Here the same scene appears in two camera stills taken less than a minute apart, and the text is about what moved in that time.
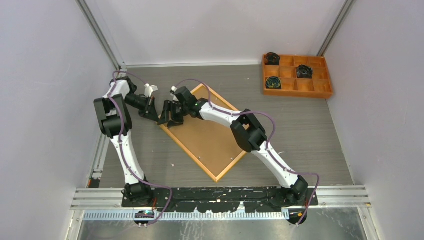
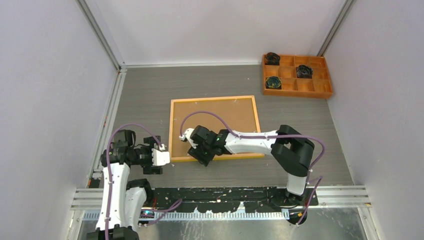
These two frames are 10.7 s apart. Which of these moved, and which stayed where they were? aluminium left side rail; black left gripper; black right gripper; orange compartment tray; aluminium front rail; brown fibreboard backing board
Moved: brown fibreboard backing board; black right gripper; black left gripper
Stayed: aluminium front rail; aluminium left side rail; orange compartment tray
